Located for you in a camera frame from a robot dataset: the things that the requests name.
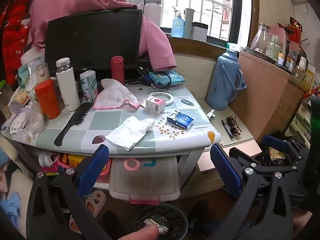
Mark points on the blue spray bottle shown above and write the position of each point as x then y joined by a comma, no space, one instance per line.
178,26

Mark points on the black plastic bag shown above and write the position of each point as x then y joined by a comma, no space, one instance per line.
272,157

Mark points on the green and white can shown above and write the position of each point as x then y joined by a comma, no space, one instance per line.
89,87

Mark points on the plastic bottle with white cap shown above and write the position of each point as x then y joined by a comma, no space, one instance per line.
300,70

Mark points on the black pen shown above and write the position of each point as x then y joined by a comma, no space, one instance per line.
227,128

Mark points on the clear plastic bags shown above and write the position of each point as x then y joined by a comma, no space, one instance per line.
32,125

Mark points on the glass bottle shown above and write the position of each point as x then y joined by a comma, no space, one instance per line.
261,37

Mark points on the white tissue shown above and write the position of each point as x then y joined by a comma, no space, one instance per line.
130,132

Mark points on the white tape roll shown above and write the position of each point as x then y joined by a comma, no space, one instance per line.
170,98

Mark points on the jar with green lid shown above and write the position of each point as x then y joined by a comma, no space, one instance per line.
5,102

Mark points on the beige slipper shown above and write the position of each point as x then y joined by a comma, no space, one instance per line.
96,200

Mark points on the pink medicine box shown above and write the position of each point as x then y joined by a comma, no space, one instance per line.
155,105

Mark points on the grey lidded storage box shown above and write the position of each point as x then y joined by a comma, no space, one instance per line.
145,180

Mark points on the orange thermos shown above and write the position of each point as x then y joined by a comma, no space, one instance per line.
47,100

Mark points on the dark sunglasses with gold temples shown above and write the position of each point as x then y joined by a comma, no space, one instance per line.
234,126

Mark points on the black shoe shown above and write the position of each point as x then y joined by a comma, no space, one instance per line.
200,210

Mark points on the white mug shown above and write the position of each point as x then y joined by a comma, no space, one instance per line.
273,47

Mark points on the red thermos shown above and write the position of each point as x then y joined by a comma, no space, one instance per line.
118,70

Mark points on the black mesh trash bin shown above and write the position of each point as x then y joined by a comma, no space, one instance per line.
175,220

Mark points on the blue tissue pack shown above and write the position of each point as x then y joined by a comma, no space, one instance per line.
180,120

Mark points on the wooden cabinet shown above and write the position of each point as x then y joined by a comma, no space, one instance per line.
265,92

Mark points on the black computer monitor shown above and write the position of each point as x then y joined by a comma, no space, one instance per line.
92,40

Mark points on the person's left hand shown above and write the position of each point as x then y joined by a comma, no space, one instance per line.
140,232

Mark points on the tall pale cup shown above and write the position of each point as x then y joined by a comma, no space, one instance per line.
188,22

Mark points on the silver foil wrapper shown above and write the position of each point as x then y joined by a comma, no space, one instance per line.
210,113

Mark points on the white thermos with steel cap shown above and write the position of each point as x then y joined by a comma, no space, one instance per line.
66,87

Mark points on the blue pouch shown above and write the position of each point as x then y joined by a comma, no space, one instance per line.
178,80

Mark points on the white shoe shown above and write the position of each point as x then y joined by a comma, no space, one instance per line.
46,158

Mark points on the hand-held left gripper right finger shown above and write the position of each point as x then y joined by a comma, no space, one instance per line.
225,170

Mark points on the window with metal bars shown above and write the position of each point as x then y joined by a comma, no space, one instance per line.
200,0

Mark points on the red padded jacket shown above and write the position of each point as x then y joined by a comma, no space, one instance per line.
15,30

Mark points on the yellow box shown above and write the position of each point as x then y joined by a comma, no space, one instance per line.
75,160

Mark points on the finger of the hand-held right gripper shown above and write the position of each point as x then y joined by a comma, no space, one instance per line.
272,168
275,141

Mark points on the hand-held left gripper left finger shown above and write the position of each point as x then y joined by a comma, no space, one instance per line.
93,170

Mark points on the black comb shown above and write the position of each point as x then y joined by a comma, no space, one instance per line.
75,120

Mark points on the small beige bottle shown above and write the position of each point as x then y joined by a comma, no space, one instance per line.
42,73

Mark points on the blue thermos jug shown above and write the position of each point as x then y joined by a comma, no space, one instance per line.
223,80

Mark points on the blue plastic piece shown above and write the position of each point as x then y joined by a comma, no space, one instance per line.
150,164

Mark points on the white cloth with pink trim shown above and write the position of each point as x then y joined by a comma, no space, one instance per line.
112,95

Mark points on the white box container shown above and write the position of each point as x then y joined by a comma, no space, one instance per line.
200,32

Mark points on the red decoration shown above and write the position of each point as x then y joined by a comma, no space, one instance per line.
296,31

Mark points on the cream padded chair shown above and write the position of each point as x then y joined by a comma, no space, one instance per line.
22,187

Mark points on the grey table with patterned cover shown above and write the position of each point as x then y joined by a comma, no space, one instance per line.
105,120

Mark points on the pink basket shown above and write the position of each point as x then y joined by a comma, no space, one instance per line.
60,161

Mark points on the pink and beige bedside cabinet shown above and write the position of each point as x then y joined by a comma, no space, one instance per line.
205,177

